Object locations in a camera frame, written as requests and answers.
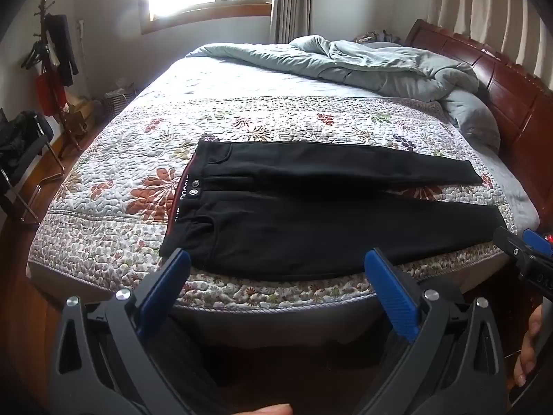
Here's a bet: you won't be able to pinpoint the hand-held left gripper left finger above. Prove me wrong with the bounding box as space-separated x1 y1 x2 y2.
49 248 229 415

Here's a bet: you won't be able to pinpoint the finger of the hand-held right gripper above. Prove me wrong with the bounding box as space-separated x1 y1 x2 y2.
522 228 553 257
493 226 533 269

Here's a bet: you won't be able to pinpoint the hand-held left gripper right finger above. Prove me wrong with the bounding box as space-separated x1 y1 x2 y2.
346 247 513 415

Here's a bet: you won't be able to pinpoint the black pants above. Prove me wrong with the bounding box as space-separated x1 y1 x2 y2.
158 138 508 282

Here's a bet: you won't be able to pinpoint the person's right hand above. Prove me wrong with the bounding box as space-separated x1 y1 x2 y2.
513 303 546 387

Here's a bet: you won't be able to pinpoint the person's left hand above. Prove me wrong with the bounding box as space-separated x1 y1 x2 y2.
231 403 294 415

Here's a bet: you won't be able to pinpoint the grey bed sheet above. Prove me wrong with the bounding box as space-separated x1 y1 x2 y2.
479 138 541 234

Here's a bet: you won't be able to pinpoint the floral quilted bedspread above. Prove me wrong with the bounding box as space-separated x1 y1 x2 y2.
27 58 519 312

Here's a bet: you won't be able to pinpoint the wooden headboard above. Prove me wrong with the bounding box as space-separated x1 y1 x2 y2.
404 18 553 234

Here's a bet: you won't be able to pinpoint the metal-framed chair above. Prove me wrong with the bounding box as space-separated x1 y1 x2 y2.
0 108 66 226

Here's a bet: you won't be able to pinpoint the cardboard box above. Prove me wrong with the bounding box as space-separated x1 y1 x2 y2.
64 99 103 134

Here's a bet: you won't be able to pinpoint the black clothing pile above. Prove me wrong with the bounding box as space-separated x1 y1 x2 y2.
0 110 55 166

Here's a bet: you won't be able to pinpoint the red bag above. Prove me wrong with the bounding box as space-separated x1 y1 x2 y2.
35 73 66 116

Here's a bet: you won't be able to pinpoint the grey-blue duvet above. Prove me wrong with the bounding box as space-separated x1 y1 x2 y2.
186 35 502 153

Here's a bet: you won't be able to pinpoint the cream curtain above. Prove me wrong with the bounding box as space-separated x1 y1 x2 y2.
425 0 553 83

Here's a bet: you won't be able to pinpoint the patterned pillow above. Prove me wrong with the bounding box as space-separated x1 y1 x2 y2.
353 29 403 45

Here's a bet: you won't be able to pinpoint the black hanging garment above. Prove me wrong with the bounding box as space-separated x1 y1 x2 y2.
44 14 80 88

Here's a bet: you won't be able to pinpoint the wooden coat rack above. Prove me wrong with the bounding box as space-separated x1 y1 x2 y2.
21 0 85 159

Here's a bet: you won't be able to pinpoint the grey curtain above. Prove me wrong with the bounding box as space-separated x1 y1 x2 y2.
269 0 314 45

